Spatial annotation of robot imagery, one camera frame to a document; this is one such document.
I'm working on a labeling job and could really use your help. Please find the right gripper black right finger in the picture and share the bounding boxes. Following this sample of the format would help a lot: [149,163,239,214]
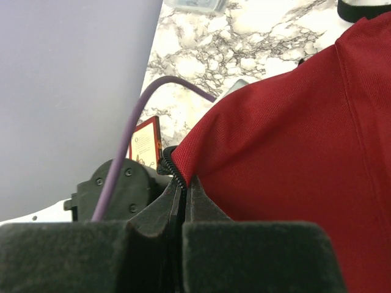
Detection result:
[182,177,346,292]

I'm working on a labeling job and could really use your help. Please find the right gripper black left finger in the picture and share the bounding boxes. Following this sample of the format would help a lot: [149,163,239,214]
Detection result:
[1,182,180,292]

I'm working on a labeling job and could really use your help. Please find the red book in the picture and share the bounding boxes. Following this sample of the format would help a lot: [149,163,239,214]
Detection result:
[126,116,162,169]

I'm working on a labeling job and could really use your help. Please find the red backpack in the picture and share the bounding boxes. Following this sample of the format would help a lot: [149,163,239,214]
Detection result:
[160,1,390,292]

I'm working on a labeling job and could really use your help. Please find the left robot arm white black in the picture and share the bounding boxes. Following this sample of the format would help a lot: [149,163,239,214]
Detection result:
[1,159,171,225]

